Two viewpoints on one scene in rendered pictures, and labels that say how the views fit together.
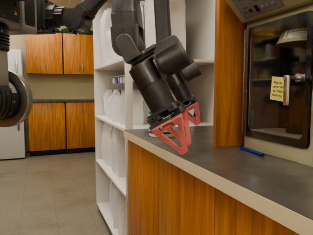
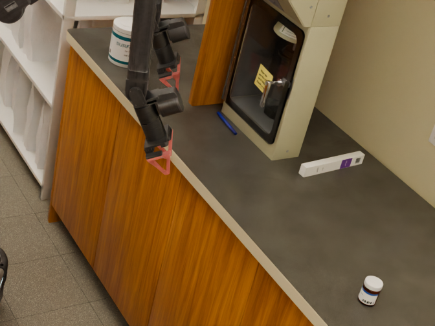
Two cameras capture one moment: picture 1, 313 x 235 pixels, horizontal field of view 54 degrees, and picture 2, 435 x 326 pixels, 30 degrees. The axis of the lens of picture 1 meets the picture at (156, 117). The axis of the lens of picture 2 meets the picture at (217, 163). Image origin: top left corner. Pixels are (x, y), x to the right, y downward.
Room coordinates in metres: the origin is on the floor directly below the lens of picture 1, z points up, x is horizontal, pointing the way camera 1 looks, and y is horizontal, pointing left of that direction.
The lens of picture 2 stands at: (-1.23, 0.40, 2.25)
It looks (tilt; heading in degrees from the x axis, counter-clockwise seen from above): 31 degrees down; 342
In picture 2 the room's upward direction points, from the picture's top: 14 degrees clockwise
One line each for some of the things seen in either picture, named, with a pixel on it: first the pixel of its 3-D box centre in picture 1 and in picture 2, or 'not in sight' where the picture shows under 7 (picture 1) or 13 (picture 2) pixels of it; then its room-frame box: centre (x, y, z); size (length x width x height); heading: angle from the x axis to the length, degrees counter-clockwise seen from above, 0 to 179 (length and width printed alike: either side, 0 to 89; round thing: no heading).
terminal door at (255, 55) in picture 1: (273, 81); (261, 68); (1.03, -0.39, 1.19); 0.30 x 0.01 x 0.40; 21
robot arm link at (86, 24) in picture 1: (75, 21); not in sight; (1.24, 0.32, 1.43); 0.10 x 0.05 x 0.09; 79
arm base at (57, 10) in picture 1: (56, 16); not in sight; (1.25, 0.39, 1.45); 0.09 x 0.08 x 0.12; 169
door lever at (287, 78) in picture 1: (290, 89); (270, 92); (0.92, -0.40, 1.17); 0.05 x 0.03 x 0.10; 111
